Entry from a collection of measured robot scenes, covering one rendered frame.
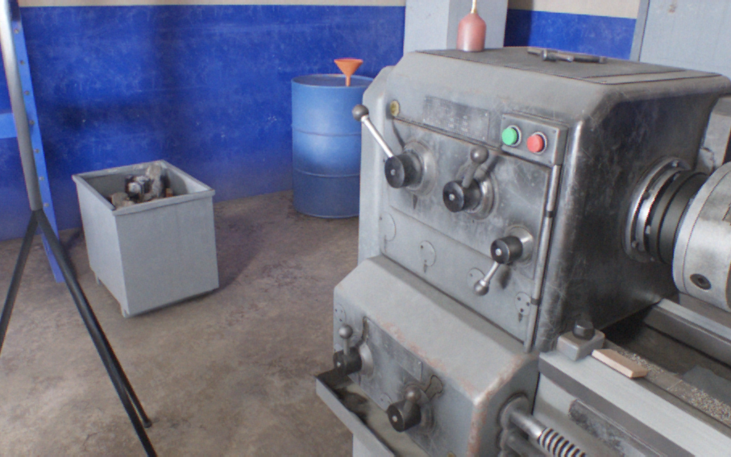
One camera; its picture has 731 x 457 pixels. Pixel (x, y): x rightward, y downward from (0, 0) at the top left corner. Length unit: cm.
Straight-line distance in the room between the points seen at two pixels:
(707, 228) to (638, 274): 26
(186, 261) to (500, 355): 197
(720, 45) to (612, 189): 339
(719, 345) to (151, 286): 227
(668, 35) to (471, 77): 348
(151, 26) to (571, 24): 315
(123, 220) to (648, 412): 217
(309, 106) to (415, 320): 268
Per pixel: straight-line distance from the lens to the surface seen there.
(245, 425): 224
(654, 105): 113
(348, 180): 389
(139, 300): 286
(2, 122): 338
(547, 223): 104
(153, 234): 276
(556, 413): 124
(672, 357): 150
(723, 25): 444
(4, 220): 407
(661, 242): 116
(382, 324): 131
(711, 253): 107
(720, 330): 140
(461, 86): 119
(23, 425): 247
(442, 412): 122
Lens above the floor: 147
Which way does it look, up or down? 23 degrees down
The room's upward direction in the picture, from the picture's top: 2 degrees clockwise
